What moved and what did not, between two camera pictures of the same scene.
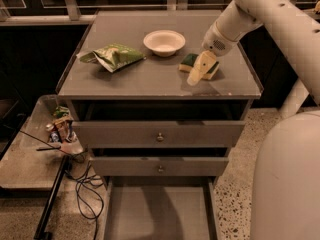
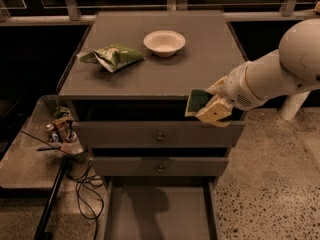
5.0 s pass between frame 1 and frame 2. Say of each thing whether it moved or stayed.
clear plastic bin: stayed
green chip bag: stayed
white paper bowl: stayed
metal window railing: stayed
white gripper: moved
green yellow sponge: moved
